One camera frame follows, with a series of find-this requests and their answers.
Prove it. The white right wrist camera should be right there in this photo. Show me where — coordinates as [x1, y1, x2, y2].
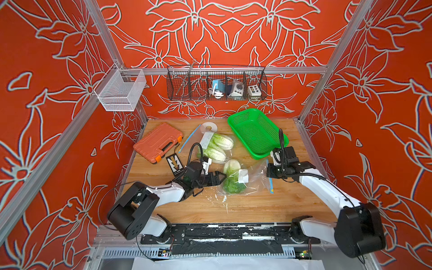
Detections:
[271, 151, 281, 165]

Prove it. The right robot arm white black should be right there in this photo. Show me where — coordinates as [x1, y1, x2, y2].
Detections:
[267, 130, 387, 258]

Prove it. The green plastic basket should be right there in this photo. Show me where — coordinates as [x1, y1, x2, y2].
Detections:
[227, 109, 280, 160]

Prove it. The white button box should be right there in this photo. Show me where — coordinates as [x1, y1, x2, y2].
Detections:
[247, 84, 262, 100]

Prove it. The blue white device in basket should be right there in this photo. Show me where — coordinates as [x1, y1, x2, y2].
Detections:
[208, 79, 225, 99]

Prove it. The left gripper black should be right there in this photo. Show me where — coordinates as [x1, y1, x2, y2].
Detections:
[191, 172, 227, 190]

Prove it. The black wire wall basket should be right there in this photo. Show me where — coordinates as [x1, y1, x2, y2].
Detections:
[166, 64, 268, 101]

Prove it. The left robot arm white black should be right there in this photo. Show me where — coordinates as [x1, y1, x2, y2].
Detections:
[107, 143, 227, 242]

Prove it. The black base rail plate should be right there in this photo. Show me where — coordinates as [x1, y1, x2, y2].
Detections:
[138, 223, 321, 259]

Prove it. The white round dial device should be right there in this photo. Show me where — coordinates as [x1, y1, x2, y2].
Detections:
[228, 81, 244, 98]

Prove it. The chinese cabbage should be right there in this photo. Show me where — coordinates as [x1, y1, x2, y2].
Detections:
[223, 159, 249, 194]

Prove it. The white tape roll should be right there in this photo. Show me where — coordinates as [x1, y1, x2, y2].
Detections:
[199, 122, 218, 133]

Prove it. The clear zip-top bag blue seal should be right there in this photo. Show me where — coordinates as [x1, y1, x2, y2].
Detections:
[217, 159, 274, 196]

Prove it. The orange plastic tool case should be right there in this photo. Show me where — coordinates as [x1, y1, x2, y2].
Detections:
[133, 123, 183, 164]

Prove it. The clear acrylic wall bin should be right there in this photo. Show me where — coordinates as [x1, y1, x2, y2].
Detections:
[93, 64, 147, 112]

